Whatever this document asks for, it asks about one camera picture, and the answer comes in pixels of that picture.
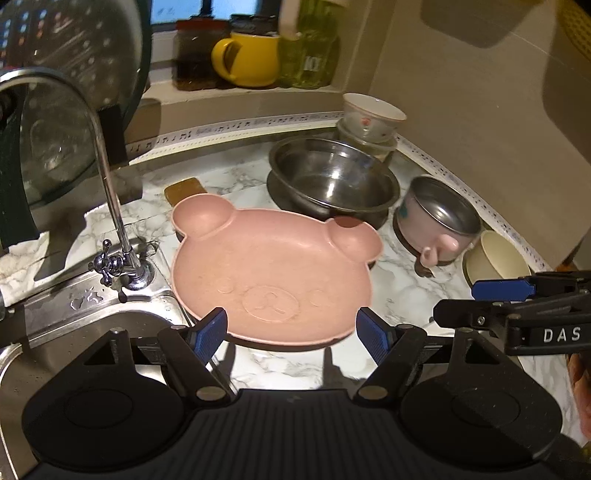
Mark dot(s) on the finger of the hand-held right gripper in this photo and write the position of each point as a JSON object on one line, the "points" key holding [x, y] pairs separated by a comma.
{"points": [[461, 314], [503, 289]]}

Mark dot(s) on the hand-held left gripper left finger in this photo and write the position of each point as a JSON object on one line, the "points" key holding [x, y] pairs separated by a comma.
{"points": [[210, 334]]}

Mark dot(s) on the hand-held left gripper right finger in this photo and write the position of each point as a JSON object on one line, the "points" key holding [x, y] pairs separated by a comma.
{"points": [[371, 334]]}

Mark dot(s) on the cream bowl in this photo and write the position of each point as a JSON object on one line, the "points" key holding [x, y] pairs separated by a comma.
{"points": [[498, 256]]}

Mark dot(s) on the pink bear-shaped plate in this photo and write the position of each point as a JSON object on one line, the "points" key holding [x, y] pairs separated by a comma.
{"points": [[277, 258]]}

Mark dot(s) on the pink steel-lined cup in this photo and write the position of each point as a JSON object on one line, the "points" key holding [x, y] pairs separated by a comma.
{"points": [[411, 217]]}

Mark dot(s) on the large stainless steel bowl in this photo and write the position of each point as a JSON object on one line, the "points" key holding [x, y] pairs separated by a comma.
{"points": [[332, 175]]}

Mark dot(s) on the brown soap bar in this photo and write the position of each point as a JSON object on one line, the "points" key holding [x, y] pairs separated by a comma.
{"points": [[184, 189]]}

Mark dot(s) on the stainless steel sink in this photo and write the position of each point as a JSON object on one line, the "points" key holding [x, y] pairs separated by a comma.
{"points": [[55, 318]]}

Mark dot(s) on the chrome faucet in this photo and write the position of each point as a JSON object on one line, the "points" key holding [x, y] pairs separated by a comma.
{"points": [[113, 198]]}

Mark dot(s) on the clear plastic container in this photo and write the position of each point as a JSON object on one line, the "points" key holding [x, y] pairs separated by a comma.
{"points": [[369, 150]]}

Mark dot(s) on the white floral cup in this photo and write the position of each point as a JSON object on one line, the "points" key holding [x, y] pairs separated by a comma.
{"points": [[364, 120]]}

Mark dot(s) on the yellow plastic basket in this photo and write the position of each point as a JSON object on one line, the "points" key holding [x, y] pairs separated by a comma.
{"points": [[575, 27]]}

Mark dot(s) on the dark glass jar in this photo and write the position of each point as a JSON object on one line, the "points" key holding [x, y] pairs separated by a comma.
{"points": [[196, 60]]}

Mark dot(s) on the yellow mug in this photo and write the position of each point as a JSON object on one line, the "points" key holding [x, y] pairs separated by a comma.
{"points": [[254, 60]]}

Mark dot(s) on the green liquid bottle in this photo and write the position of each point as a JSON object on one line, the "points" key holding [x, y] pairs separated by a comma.
{"points": [[307, 55]]}

